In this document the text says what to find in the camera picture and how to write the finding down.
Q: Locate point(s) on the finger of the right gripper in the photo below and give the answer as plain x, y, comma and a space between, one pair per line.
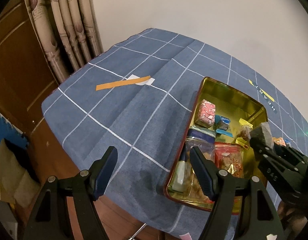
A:
290, 154

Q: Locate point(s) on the gold and maroon toffee tin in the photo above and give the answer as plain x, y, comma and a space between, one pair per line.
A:
234, 105

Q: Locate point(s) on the orange tape strip left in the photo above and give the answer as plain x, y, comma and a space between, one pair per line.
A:
132, 80

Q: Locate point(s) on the clear fried twist snack bag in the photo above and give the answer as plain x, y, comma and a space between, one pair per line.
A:
196, 169

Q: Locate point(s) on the red snack packet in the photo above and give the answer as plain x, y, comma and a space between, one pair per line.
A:
229, 157

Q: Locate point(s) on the beige patterned curtain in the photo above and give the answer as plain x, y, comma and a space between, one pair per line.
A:
66, 32

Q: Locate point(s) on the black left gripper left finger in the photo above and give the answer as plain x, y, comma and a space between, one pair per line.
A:
49, 218

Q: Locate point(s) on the orange snack packet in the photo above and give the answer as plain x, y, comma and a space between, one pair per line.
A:
279, 141

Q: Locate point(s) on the yellow candy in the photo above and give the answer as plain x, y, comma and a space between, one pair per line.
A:
243, 137

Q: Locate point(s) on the heart label on cloth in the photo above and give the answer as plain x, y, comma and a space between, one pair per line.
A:
270, 100

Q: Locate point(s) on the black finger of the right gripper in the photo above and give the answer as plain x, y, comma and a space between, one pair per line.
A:
272, 166

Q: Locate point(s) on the light blue salty candy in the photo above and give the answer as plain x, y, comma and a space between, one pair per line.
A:
222, 126

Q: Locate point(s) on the pink patterned candy block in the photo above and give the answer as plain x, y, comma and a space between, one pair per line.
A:
205, 114

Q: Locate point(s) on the navy and mint snack pack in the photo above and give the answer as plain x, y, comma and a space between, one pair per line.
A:
202, 138

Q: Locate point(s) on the dark seaweed snack bag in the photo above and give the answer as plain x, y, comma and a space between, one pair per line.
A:
263, 133

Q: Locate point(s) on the blue checked tablecloth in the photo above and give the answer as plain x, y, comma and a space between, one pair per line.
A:
146, 123

